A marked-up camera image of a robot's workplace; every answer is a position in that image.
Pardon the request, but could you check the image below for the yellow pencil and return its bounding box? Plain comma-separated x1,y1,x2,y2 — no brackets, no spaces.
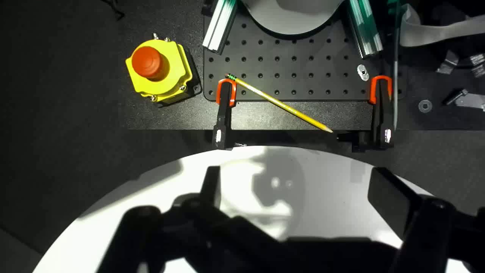
224,73,337,135

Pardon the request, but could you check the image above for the small metal washer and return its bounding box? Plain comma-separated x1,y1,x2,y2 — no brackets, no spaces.
417,98,434,115

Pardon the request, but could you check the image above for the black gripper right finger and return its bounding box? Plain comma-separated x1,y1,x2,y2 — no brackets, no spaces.
368,165,485,273

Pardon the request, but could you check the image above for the yellow emergency stop button box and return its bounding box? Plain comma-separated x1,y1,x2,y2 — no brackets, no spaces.
124,33,203,106

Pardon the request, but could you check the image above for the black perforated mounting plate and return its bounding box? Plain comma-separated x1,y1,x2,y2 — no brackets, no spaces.
202,9,400,103

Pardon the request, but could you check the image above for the aluminium extrusion rail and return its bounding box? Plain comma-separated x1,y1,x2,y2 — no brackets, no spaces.
202,0,240,53
347,0,385,58

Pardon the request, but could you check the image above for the orange black clamp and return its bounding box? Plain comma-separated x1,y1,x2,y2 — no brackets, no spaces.
365,74,397,149
211,77,240,150

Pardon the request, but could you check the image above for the small metal bracket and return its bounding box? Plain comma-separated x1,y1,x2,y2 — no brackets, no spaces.
437,48,461,76
444,88,485,112

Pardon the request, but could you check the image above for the small white tag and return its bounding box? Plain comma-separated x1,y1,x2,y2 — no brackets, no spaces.
356,62,370,82

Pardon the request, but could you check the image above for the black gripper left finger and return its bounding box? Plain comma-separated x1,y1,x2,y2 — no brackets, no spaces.
97,165,285,273

